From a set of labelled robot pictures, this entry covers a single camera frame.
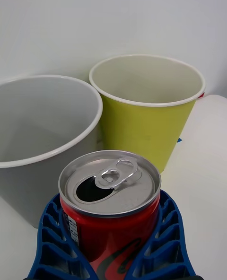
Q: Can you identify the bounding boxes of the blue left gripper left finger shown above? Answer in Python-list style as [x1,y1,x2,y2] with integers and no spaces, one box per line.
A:
[26,192,99,280]

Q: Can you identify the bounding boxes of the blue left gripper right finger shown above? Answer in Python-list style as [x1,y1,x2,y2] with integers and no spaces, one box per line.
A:
[124,189,197,280]

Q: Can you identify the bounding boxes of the red drink can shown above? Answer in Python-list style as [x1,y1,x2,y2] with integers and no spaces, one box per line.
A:
[58,149,162,280]

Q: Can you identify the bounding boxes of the yellow-green plastic waste bin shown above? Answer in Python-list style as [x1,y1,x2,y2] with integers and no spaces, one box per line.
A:
[88,54,206,174]

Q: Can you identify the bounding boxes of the grey plastic waste bin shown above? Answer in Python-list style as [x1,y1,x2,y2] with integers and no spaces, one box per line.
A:
[0,74,104,229]

